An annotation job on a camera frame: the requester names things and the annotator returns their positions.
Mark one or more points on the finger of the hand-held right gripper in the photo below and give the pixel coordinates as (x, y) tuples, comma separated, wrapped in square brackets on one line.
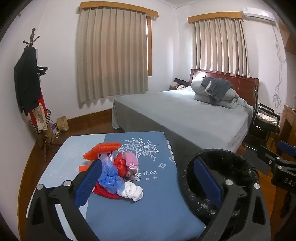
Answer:
[(286, 146), (266, 155)]

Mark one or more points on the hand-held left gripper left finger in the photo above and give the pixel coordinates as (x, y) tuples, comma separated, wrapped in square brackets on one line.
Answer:
[(89, 183)]

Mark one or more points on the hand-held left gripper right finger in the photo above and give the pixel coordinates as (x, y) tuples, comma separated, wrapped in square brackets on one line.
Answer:
[(208, 183)]

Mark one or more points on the red cloth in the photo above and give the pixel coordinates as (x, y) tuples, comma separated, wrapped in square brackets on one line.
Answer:
[(104, 193)]

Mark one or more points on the blue plastic bag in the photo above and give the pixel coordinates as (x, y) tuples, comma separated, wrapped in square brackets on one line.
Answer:
[(108, 178)]

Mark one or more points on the black bag lined trash bin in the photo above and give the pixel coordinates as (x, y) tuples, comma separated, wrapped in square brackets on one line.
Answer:
[(231, 162)]

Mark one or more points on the red plastic bag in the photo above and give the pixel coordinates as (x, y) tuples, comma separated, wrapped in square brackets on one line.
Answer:
[(120, 164)]

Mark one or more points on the white cloth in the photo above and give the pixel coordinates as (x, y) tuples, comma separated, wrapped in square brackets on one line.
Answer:
[(134, 191)]

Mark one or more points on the pink face mask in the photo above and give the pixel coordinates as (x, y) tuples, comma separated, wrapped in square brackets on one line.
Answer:
[(131, 160)]

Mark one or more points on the grey floor mat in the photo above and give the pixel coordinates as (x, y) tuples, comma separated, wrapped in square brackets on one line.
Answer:
[(252, 157)]

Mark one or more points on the orange wrapper piece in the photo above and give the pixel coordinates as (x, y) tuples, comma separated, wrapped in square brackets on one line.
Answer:
[(83, 169)]

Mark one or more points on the black office chair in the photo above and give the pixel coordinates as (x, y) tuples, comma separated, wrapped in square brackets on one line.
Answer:
[(259, 132)]

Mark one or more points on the wooden desk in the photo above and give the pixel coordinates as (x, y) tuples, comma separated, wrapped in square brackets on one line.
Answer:
[(288, 120)]

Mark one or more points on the patterned chair cushion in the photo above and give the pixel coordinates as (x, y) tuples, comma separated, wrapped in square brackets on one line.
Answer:
[(267, 117)]

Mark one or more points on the blue tree print tablecloth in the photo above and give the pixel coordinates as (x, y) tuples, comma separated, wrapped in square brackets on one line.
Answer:
[(150, 208)]

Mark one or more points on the purple bag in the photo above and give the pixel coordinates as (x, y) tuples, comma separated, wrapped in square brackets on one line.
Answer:
[(54, 128)]

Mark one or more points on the brown paper bag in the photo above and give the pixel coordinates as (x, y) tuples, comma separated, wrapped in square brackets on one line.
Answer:
[(63, 124)]

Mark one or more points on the red-brown wooden headboard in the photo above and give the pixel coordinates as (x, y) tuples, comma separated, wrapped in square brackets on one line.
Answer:
[(240, 84)]

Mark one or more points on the striped bag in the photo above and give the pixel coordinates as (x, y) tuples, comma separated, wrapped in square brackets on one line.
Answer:
[(48, 119)]

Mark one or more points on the bed with grey sheet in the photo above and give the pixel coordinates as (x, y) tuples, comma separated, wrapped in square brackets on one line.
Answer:
[(180, 111)]

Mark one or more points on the beige printed tote bag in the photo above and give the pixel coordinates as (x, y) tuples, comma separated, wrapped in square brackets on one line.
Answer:
[(39, 119)]

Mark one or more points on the dark grey garment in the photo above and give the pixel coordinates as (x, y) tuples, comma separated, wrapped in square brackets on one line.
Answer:
[(219, 89)]

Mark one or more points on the red garment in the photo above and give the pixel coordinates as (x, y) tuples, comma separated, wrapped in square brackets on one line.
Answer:
[(34, 118)]

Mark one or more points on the folded grey duvet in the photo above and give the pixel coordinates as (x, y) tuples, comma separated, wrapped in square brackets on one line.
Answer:
[(201, 89)]

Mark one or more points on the pink bundle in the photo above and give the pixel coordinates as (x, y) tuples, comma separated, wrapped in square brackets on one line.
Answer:
[(174, 87)]

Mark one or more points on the wooden cabinet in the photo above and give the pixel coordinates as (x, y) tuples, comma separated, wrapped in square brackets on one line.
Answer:
[(290, 44)]

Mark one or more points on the black pillow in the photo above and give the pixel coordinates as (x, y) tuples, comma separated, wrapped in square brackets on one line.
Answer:
[(181, 81)]

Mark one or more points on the black coat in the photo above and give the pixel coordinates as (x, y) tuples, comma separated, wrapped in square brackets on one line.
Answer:
[(26, 81)]

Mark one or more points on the wide beige curtain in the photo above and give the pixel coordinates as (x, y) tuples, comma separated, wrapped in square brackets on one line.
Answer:
[(111, 58)]

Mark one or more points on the white air conditioner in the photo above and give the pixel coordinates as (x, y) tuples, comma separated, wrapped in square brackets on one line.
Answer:
[(259, 14)]

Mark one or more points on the short wooden curtain valance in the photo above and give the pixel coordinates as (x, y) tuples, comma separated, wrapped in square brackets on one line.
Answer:
[(215, 16)]

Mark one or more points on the wooden coat rack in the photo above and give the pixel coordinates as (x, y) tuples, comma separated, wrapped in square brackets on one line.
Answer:
[(33, 34)]

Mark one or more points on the long wooden curtain valance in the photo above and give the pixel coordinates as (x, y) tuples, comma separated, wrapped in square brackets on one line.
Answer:
[(115, 8)]

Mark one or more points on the wooden window frame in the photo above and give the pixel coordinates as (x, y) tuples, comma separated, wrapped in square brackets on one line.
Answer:
[(149, 46)]

